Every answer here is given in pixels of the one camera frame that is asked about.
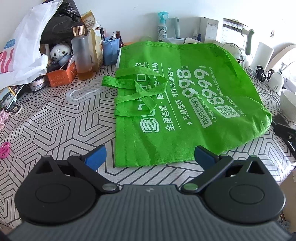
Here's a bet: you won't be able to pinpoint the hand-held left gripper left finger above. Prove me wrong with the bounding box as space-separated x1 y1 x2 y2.
32 146 119 194

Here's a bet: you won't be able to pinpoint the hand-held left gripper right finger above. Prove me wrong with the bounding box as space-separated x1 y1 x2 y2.
180 146 266 193

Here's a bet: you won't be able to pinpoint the green shopping bag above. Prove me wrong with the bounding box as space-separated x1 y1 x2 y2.
102 40 273 168

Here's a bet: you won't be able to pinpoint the tan snack bag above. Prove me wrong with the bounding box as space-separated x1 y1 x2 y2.
80 10 104 72

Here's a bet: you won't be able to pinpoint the white plastic bag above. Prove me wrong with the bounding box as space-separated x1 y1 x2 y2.
0 0 64 90

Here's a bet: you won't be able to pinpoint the black plastic bag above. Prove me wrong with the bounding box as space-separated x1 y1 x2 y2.
40 0 87 45

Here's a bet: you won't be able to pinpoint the orange cardboard box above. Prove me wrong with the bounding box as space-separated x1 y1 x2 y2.
46 59 78 88

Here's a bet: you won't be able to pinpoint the round cosmetic jar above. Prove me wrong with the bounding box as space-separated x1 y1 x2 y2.
29 76 47 91

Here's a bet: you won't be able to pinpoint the black earphones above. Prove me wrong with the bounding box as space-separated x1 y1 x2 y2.
255 66 275 81

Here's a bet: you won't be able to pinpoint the white bowl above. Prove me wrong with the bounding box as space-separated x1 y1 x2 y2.
280 89 296 115

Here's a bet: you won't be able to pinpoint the small digital clock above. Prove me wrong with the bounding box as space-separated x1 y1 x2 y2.
231 52 247 66

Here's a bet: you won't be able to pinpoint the white pump bottle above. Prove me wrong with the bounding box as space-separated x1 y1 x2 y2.
268 62 286 93

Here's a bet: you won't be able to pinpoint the frosted bottle with gold cap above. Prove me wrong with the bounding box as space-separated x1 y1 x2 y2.
70 25 93 81

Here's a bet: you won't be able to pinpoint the blue pouch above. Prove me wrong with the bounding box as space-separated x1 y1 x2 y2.
102 39 121 66

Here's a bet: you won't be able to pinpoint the stack of magazines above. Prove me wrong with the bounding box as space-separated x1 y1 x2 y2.
0 85 26 102

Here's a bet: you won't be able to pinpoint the panda plush toy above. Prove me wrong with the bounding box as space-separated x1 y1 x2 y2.
50 44 72 61

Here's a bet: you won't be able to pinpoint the white cylinder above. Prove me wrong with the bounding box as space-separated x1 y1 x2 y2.
251 42 274 70

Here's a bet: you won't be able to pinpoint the upright white carton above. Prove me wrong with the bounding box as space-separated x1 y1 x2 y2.
200 17 219 43

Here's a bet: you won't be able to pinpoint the beige round board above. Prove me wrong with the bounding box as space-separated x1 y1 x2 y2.
268 44 296 72

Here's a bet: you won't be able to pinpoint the pale slim bottle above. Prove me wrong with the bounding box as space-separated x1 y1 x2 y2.
172 17 181 39

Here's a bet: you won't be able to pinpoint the teal spray bottle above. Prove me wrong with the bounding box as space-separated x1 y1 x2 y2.
157 12 170 42

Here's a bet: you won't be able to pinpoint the clear jug with green handle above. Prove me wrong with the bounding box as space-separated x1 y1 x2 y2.
222 18 255 55

